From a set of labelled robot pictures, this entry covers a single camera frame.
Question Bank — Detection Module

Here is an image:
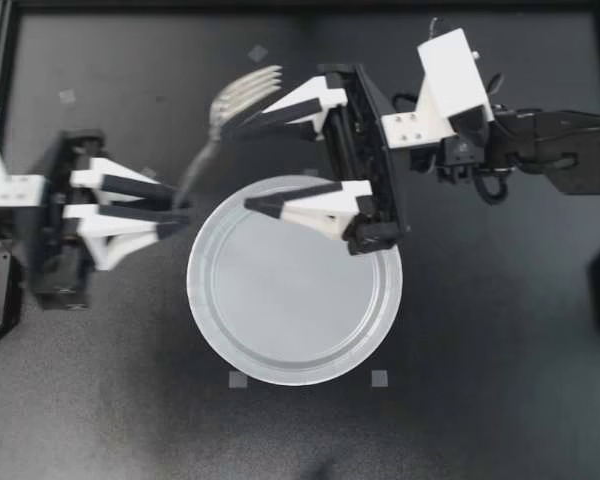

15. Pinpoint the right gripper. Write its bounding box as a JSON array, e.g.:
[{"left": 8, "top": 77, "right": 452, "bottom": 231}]
[{"left": 223, "top": 63, "right": 411, "bottom": 257}]

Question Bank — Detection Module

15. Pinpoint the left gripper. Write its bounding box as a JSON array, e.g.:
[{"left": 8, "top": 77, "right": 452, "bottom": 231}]
[{"left": 28, "top": 129, "right": 192, "bottom": 310}]

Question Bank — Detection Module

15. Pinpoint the silver fork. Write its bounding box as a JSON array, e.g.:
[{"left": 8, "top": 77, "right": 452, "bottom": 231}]
[{"left": 176, "top": 64, "right": 285, "bottom": 207}]

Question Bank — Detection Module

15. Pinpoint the round grey plate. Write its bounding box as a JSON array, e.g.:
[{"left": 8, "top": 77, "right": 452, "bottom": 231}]
[{"left": 186, "top": 174, "right": 404, "bottom": 387}]

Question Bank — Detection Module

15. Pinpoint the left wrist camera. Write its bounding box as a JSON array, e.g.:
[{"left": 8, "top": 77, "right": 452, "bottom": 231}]
[{"left": 0, "top": 98, "right": 47, "bottom": 207}]

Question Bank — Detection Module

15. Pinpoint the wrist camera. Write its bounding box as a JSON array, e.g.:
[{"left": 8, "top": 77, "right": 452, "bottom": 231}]
[
  {"left": 0, "top": 98, "right": 47, "bottom": 207},
  {"left": 381, "top": 27, "right": 497, "bottom": 150}
]

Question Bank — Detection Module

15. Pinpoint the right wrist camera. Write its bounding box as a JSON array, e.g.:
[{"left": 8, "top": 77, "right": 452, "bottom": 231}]
[{"left": 381, "top": 27, "right": 497, "bottom": 150}]

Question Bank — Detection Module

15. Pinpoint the black cable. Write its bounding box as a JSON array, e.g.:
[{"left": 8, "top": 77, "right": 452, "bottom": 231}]
[{"left": 472, "top": 164, "right": 512, "bottom": 206}]

